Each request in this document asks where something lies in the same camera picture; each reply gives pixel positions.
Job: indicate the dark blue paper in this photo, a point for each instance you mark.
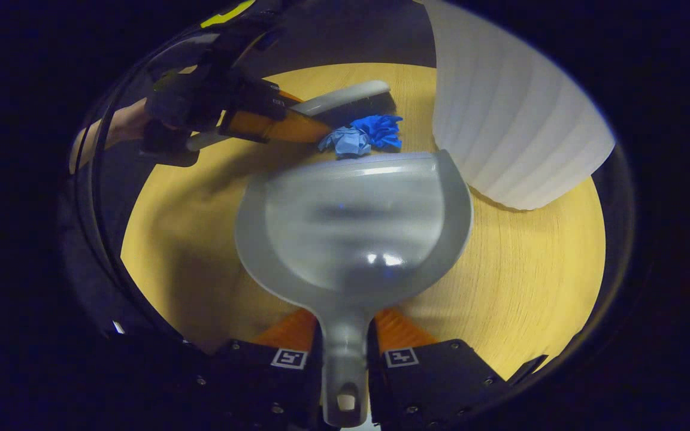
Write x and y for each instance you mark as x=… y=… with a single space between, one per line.
x=381 y=129

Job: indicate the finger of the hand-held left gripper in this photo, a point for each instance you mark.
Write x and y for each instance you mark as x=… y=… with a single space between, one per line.
x=273 y=127
x=264 y=99

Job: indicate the light blue paper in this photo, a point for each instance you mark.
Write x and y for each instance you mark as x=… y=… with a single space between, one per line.
x=345 y=143

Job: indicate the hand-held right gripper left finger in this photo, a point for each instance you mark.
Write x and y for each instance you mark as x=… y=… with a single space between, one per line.
x=261 y=383

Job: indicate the small white broom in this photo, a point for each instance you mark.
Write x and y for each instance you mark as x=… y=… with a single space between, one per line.
x=345 y=99

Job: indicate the white plastic garbage bin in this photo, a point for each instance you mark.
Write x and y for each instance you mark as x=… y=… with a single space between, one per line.
x=513 y=120

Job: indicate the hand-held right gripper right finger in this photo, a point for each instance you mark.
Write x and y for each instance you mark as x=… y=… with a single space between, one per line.
x=429 y=383

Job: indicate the small grey dustpan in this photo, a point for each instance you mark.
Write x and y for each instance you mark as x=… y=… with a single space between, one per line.
x=351 y=227

